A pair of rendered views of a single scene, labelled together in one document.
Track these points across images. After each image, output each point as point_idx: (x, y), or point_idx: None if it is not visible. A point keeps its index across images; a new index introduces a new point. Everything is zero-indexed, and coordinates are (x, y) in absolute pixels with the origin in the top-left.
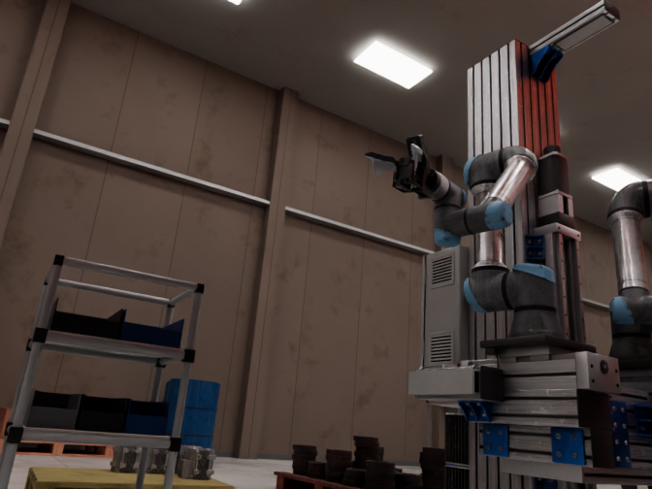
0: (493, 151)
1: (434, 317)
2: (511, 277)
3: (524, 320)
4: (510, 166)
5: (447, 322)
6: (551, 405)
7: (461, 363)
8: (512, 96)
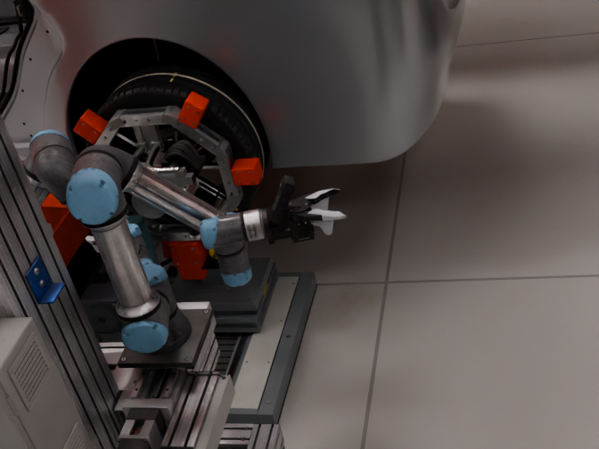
0: (108, 161)
1: (50, 439)
2: (165, 290)
3: (183, 317)
4: (156, 175)
5: (66, 423)
6: (210, 357)
7: (169, 407)
8: None
